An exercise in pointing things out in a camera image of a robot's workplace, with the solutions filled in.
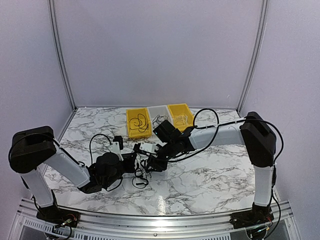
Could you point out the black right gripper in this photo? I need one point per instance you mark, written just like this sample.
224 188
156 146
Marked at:
159 166

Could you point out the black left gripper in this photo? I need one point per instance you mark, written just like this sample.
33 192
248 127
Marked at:
130 160

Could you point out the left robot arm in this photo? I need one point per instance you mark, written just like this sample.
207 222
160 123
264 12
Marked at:
34 147

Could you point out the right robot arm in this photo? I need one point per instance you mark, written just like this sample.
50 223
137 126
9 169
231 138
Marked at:
257 135

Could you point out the left yellow bin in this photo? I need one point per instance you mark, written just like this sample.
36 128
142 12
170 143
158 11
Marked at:
138 123

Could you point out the yellow bin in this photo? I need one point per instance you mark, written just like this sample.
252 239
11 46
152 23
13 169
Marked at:
181 115
138 123

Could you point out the white translucent bin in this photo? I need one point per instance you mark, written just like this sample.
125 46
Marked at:
158 114

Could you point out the right yellow bin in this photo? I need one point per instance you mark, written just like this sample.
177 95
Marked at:
181 115

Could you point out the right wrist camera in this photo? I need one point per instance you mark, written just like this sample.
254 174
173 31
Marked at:
146 148

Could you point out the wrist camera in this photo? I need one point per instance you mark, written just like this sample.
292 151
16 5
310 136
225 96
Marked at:
117 146
146 148

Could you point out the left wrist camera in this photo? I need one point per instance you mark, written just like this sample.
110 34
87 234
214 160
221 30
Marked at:
117 146

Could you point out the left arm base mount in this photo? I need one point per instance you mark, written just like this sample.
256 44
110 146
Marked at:
61 217

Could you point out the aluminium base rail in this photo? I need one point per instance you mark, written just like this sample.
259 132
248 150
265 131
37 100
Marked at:
108 226

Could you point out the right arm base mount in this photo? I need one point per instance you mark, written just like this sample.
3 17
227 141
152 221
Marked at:
250 218

